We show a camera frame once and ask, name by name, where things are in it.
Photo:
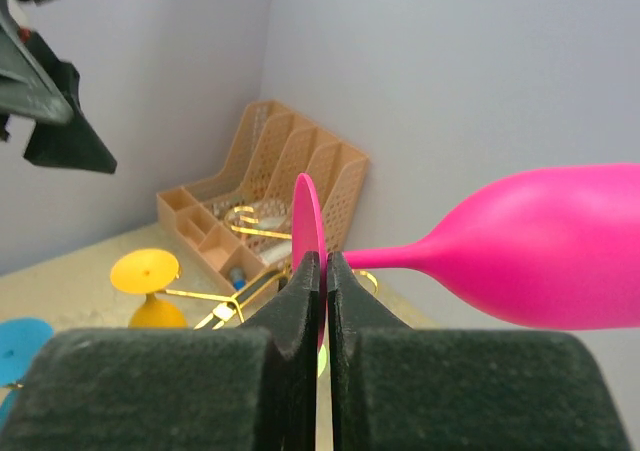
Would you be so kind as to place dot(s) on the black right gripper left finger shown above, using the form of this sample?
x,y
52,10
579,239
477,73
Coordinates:
x,y
249,387

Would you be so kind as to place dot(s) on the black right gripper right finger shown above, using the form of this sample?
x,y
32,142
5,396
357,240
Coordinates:
x,y
399,388

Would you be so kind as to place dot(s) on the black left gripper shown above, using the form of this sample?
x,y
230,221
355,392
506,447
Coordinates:
x,y
28,91

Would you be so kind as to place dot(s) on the green plastic wine glass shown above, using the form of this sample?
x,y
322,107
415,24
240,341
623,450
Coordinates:
x,y
322,360

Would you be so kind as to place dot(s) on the orange plastic wine glass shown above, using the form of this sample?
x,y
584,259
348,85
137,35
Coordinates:
x,y
148,272

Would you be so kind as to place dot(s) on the pink plastic wine glass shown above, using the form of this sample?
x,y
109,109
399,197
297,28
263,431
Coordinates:
x,y
553,248

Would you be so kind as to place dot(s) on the blue plastic wine glass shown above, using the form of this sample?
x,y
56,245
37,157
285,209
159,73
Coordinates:
x,y
21,340

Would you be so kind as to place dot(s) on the grey blue small bottle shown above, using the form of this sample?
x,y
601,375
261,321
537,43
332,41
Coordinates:
x,y
237,277

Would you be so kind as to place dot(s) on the peach plastic desk organizer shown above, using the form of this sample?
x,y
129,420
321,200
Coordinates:
x,y
272,146

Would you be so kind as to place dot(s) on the gold wire glass rack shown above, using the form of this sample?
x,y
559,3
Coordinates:
x,y
250,281

